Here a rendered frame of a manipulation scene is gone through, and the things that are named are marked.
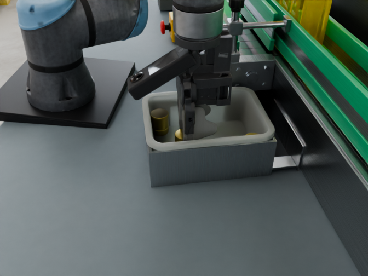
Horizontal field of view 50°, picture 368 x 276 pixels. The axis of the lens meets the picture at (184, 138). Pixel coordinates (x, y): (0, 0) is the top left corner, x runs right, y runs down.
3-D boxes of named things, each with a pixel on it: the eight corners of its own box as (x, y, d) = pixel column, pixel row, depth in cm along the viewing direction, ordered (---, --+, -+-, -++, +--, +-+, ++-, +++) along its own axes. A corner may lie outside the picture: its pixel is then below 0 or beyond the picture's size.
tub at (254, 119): (272, 173, 72) (280, 135, 67) (149, 186, 69) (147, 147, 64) (247, 120, 86) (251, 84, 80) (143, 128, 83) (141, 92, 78)
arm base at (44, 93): (13, 103, 87) (2, 63, 81) (50, 72, 99) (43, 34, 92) (75, 117, 84) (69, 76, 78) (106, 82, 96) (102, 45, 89)
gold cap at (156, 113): (158, 106, 79) (159, 124, 82) (146, 114, 77) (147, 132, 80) (172, 112, 77) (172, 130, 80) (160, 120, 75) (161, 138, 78)
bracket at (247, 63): (272, 91, 84) (277, 61, 79) (228, 94, 83) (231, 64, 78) (267, 82, 86) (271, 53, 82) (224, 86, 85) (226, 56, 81)
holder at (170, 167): (299, 172, 73) (308, 138, 68) (150, 187, 70) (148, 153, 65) (270, 120, 87) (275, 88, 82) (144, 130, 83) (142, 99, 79)
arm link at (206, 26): (176, 15, 54) (168, -5, 61) (176, 46, 57) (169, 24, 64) (229, 12, 55) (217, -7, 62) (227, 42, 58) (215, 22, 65)
